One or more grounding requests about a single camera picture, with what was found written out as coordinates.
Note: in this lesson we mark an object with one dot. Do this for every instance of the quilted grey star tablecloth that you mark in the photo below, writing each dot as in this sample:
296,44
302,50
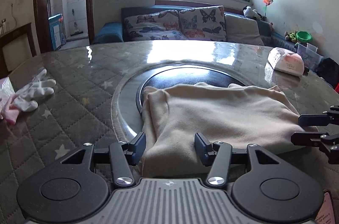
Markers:
86,78

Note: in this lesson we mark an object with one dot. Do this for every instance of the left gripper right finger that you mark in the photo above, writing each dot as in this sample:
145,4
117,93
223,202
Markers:
216,155

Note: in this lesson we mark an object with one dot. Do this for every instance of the white cotton glove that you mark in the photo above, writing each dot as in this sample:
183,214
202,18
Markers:
26,99

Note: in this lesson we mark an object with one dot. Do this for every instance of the colourful pinwheel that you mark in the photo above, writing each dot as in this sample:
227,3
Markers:
266,4

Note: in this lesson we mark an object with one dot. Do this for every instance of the butterfly pillow left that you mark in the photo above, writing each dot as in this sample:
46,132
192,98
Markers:
157,26

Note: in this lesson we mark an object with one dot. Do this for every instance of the black backpack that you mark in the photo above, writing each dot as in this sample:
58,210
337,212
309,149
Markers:
328,69

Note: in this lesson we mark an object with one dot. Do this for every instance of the black round hotplate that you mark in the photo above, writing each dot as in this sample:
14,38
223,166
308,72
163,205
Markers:
189,75

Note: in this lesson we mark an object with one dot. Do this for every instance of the cream beige garment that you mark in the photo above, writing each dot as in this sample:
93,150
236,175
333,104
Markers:
237,115

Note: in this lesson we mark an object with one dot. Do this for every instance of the blue sofa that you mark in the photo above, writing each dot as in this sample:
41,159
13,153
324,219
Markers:
114,32

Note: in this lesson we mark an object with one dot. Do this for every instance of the clear plastic storage box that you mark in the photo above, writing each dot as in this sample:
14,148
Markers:
310,58

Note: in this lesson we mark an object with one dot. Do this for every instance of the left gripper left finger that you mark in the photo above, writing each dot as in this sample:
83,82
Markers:
123,155

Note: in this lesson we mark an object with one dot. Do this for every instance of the butterfly pillow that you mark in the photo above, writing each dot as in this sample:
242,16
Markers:
203,23
157,26

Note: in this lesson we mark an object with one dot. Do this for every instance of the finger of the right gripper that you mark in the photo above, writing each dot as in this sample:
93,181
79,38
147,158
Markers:
325,118
325,142

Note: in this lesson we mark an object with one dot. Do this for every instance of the pink tissue pack left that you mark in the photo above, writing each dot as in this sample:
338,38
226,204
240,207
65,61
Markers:
9,112

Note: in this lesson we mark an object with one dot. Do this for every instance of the panda plush toy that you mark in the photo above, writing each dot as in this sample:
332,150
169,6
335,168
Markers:
249,12

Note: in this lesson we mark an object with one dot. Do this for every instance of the blue toy cabinet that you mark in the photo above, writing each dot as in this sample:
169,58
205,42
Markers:
57,31

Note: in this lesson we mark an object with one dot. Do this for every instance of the butterfly pillow right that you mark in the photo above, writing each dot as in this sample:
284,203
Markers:
203,23

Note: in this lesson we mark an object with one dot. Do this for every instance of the green plastic bowl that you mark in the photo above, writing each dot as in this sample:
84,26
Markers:
303,37

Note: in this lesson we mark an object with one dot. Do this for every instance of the white pink tissue pack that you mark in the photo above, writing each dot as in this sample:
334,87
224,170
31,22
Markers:
286,61

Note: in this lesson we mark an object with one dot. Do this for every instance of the beige cushion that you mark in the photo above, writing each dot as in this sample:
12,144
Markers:
242,30

